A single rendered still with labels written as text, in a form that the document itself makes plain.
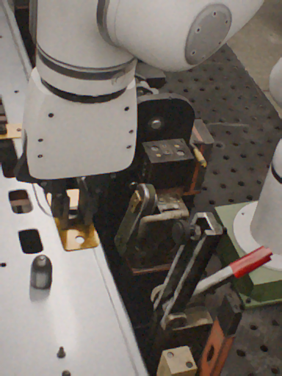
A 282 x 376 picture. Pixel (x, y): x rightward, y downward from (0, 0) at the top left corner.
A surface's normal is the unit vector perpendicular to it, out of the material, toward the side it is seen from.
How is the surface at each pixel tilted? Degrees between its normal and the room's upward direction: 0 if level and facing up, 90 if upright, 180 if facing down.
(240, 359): 0
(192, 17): 65
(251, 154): 0
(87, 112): 90
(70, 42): 90
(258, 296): 90
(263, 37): 0
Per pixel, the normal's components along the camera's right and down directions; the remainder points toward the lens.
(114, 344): 0.14, -0.73
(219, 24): 0.73, 0.50
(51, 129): 0.16, 0.67
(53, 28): -0.61, 0.47
